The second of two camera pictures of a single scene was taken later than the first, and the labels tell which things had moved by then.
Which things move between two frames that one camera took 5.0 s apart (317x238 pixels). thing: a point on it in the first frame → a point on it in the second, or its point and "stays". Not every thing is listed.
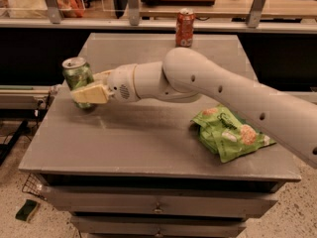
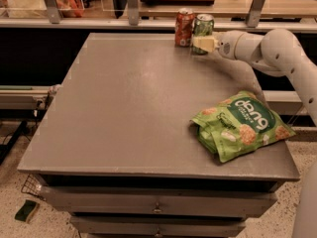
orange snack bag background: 68,2 stays
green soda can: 77,73 → 203,26
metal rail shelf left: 28,97 stays
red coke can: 185,22 stays
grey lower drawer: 158,226 stays
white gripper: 121,82 → 225,45
